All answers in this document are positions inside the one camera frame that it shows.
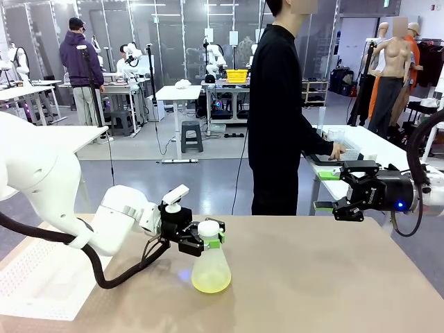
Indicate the wooden shoe rack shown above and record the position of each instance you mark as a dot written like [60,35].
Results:
[317,93]

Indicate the person's right hand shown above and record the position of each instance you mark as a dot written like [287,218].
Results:
[336,152]

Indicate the white perforated plastic basket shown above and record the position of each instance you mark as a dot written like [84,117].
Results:
[34,277]

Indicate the white robot arm on desk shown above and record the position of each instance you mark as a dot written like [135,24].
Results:
[215,57]

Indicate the white robot arm with gripper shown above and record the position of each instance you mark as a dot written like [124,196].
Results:
[132,57]

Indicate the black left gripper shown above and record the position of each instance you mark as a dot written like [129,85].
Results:
[175,223]

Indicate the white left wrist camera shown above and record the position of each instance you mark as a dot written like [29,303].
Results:
[177,194]

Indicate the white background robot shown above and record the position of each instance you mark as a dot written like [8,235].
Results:
[22,66]

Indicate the mannequin in orange with hat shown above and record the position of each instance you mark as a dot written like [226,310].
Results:
[414,45]

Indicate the black plastic tray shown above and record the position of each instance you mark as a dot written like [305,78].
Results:
[314,157]

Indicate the black power strip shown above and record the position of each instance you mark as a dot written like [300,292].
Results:
[234,135]

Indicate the dark clothes on rack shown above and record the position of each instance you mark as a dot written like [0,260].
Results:
[430,62]

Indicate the translucent plastic conical flask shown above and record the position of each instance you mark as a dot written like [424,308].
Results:
[211,274]

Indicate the black utility cart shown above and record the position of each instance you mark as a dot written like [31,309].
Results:
[416,128]

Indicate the person in black sweater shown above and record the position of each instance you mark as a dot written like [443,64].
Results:
[274,121]

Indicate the white round flask cap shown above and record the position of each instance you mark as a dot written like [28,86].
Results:
[209,229]

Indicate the person in purple hoodie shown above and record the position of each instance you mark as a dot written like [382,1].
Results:
[78,55]

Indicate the dark plastic stool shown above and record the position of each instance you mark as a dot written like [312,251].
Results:
[122,121]

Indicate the white background desk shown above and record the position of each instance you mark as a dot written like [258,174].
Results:
[21,91]

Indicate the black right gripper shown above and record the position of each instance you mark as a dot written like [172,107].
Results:
[392,192]

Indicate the black tripod by mannequins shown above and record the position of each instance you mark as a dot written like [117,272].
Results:
[364,83]

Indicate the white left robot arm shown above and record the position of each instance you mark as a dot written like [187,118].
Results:
[41,173]

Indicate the black tripod stand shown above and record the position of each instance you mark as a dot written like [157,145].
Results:
[91,79]

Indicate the yellow plastic basket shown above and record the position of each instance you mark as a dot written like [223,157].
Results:
[237,76]

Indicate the person's right forearm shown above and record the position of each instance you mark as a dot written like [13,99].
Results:
[317,140]

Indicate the white standing desk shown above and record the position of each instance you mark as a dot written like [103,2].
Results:
[178,92]

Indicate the white table with tray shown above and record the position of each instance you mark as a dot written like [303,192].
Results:
[381,145]

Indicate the white table with black tripod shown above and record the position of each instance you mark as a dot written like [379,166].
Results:
[86,133]

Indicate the black suitcases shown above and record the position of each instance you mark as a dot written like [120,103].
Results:
[341,81]

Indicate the grey plastic stool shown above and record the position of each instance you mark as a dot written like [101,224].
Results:
[191,135]

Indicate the bare mannequin with grey trousers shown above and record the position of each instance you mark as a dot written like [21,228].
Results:
[393,69]

